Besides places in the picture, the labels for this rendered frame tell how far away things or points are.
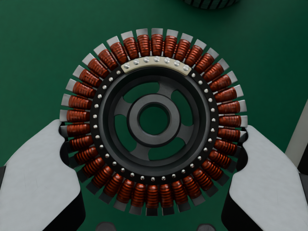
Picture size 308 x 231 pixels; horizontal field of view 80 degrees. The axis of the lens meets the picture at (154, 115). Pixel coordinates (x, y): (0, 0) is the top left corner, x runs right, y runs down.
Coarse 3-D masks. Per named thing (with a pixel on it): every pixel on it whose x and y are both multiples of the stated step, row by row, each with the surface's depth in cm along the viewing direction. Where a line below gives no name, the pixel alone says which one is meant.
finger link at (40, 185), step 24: (24, 144) 9; (48, 144) 9; (24, 168) 8; (48, 168) 8; (0, 192) 7; (24, 192) 7; (48, 192) 7; (72, 192) 7; (0, 216) 6; (24, 216) 6; (48, 216) 6; (72, 216) 7
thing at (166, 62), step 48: (96, 48) 11; (144, 48) 11; (192, 48) 11; (96, 96) 11; (144, 96) 12; (192, 96) 13; (240, 96) 11; (96, 144) 11; (144, 144) 13; (192, 144) 13; (96, 192) 11; (144, 192) 10; (192, 192) 10
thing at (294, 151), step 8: (304, 112) 21; (304, 120) 21; (296, 128) 21; (304, 128) 21; (296, 136) 21; (304, 136) 21; (288, 144) 21; (296, 144) 21; (304, 144) 21; (288, 152) 21; (296, 152) 21; (296, 160) 21
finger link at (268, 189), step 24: (240, 144) 12; (264, 144) 10; (240, 168) 10; (264, 168) 8; (288, 168) 8; (240, 192) 7; (264, 192) 7; (288, 192) 7; (240, 216) 7; (264, 216) 6; (288, 216) 6
